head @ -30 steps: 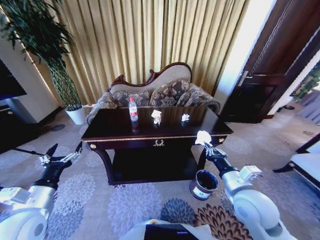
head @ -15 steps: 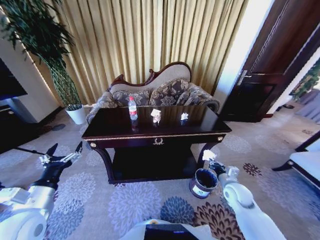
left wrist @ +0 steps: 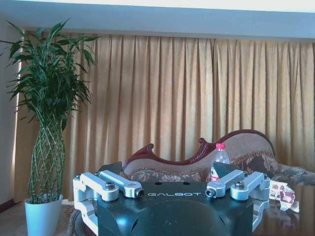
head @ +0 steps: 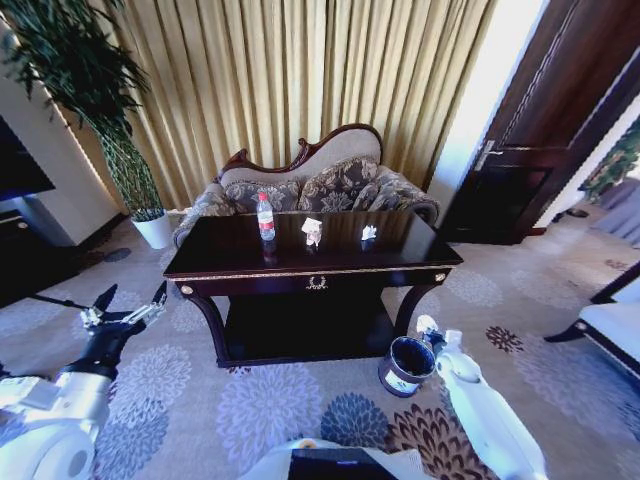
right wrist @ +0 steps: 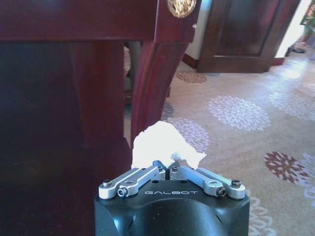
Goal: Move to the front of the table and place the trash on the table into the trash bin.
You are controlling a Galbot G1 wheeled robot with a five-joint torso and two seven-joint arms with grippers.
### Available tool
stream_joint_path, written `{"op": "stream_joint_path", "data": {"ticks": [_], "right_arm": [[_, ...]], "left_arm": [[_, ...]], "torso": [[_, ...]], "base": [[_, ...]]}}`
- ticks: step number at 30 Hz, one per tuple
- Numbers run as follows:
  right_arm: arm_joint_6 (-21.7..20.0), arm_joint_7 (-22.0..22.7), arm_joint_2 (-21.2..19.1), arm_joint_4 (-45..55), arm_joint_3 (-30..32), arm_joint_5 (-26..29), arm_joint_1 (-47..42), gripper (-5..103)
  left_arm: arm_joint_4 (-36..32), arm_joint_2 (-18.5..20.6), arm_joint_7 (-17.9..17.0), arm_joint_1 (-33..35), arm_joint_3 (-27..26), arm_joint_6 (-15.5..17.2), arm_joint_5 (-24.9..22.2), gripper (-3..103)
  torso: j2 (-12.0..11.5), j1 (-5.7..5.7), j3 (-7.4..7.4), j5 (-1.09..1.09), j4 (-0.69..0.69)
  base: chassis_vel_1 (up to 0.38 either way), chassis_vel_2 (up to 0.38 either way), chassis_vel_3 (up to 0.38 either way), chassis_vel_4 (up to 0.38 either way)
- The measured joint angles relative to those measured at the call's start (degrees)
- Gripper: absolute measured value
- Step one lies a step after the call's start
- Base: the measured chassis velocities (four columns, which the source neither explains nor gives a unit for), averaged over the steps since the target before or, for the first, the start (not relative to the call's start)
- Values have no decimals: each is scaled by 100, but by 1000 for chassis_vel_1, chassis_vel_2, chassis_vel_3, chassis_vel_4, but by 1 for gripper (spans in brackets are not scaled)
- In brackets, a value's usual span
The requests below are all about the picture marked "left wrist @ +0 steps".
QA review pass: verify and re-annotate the tan pleated curtain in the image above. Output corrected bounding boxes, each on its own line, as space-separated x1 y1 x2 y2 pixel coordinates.
13 31 315 203

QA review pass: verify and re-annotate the floral sofa with red-brown frame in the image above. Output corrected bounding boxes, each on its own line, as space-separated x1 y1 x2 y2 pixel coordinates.
122 129 315 186

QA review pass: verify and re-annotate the crumpled red and white wrapper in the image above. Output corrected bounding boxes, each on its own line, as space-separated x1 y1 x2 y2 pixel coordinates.
269 180 300 212

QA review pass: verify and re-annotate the white plant pot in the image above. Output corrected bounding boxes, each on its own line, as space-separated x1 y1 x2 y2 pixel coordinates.
24 194 64 236

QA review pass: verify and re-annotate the patterned floor rug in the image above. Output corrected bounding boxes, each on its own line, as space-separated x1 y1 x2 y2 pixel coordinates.
60 198 83 236

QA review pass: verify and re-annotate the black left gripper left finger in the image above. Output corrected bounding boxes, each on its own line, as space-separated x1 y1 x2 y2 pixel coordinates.
72 161 146 204

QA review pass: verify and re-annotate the clear bottle with pink cap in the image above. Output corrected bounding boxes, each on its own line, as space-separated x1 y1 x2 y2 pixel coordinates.
210 143 231 182

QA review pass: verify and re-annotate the green braided bamboo plant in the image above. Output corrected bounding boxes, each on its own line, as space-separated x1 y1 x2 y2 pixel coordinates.
0 18 102 205

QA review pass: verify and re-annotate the brown floral sofa cushion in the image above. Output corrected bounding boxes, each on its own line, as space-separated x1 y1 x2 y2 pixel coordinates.
230 150 279 173

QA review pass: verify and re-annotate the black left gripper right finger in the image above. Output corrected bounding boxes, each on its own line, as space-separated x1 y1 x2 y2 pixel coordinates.
206 161 271 202

